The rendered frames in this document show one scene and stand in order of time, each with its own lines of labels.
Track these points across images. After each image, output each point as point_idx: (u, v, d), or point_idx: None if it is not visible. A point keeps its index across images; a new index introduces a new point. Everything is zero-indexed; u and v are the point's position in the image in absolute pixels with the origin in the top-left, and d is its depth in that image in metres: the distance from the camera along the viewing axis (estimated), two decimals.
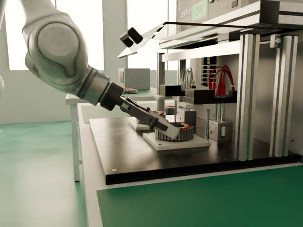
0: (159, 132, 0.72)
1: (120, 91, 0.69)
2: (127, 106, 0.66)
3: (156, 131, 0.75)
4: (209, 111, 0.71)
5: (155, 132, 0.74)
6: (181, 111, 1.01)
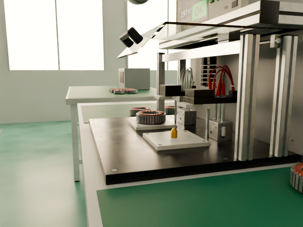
0: None
1: None
2: None
3: (299, 182, 0.48)
4: (209, 111, 0.71)
5: (300, 184, 0.48)
6: (181, 111, 1.01)
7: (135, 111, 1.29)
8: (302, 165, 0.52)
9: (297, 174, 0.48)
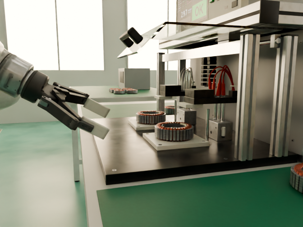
0: None
1: None
2: None
3: (299, 182, 0.48)
4: (209, 111, 0.71)
5: (300, 184, 0.48)
6: (181, 111, 1.01)
7: (168, 133, 0.71)
8: (302, 165, 0.52)
9: (297, 174, 0.48)
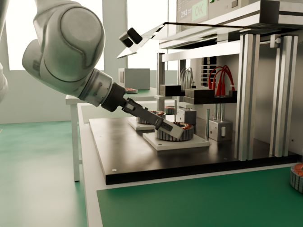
0: None
1: None
2: None
3: (299, 182, 0.48)
4: (209, 111, 0.71)
5: (300, 184, 0.48)
6: (181, 111, 1.01)
7: None
8: (302, 165, 0.52)
9: (297, 174, 0.48)
